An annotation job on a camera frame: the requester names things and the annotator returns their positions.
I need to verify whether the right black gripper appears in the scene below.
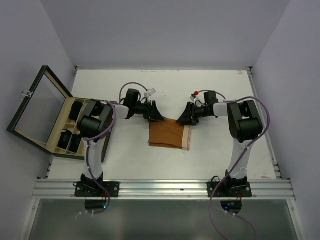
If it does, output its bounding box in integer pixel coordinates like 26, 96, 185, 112
177, 101, 210, 125

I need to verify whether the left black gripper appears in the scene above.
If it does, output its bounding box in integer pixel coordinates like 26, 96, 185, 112
133, 100, 164, 121

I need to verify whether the orange underwear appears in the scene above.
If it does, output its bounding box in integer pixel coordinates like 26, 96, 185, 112
148, 118, 192, 151

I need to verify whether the black underwear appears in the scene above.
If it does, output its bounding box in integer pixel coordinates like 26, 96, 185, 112
57, 129, 72, 150
68, 101, 83, 122
68, 134, 82, 153

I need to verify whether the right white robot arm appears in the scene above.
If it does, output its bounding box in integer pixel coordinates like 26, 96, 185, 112
176, 90, 266, 197

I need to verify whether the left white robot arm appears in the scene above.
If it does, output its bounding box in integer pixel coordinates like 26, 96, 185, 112
77, 88, 165, 197

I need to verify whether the rolled black underwear in box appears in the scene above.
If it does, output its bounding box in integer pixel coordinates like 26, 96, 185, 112
57, 129, 72, 150

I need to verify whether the wooden compartment organizer box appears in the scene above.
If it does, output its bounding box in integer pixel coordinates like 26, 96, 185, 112
46, 97, 112, 161

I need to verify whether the glass box lid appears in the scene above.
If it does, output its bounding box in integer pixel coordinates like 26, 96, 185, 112
7, 65, 73, 154

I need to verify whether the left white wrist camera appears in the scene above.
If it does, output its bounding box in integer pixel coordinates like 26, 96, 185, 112
144, 88, 157, 98

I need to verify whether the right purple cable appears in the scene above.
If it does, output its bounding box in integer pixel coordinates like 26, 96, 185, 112
198, 89, 271, 240

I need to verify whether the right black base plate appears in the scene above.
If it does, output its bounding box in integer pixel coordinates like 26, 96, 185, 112
206, 176, 253, 198

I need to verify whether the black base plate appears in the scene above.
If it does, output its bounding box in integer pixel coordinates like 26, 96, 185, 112
73, 181, 120, 198
206, 176, 253, 198

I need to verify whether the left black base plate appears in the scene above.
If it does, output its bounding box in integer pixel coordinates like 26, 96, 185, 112
73, 181, 120, 198

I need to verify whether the white wall latch clip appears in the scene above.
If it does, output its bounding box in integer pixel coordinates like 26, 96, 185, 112
21, 90, 33, 98

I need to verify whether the aluminium mounting rail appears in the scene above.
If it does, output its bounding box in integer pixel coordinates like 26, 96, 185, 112
32, 179, 295, 200

